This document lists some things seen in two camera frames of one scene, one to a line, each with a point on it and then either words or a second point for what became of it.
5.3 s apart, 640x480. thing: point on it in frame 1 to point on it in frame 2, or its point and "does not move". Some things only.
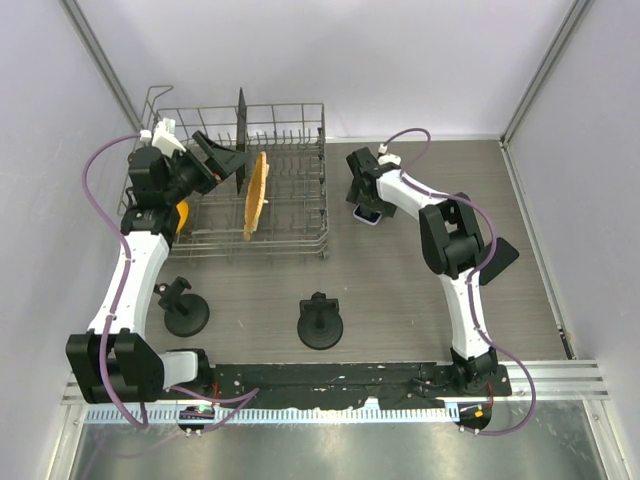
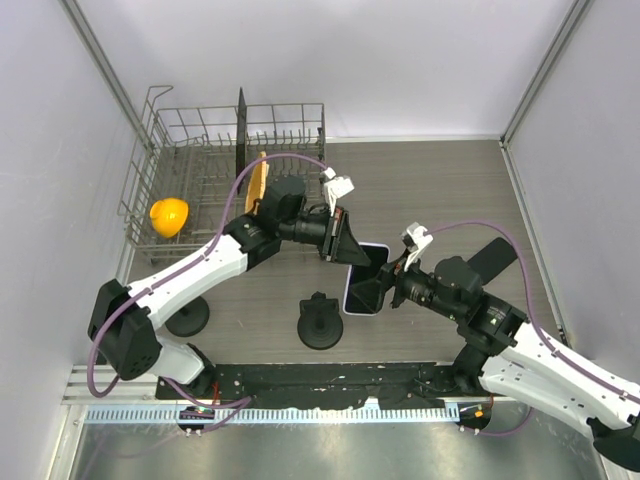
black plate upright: [241, 137] does not move
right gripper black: [355, 197] to [371, 292]
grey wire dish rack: [276, 203] does not move
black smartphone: [503, 256] does not move
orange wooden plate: [255, 195] does not move
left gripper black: [223, 161] to [339, 244]
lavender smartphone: [367, 215] to [377, 255]
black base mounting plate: [339, 385] does not move
